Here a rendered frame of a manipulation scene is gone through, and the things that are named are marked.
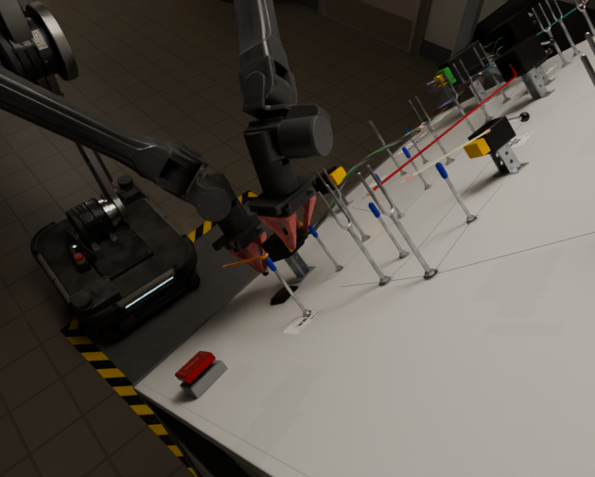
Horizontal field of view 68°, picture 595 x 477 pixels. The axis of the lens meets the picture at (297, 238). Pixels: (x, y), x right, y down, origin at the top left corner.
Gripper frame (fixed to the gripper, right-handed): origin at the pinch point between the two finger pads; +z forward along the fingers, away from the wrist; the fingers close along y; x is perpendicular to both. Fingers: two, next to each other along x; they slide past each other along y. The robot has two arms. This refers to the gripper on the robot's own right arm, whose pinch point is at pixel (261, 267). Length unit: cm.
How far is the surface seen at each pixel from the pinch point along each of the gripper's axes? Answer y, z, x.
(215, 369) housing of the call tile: -24.2, -0.1, -14.0
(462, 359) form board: -21, -5, -51
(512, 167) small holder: 14.5, -4.6, -44.4
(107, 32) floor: 186, -124, 305
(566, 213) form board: -2, -6, -54
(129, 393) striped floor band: -14, 47, 106
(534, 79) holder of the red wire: 48, -6, -40
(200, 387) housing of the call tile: -27.2, 0.2, -13.7
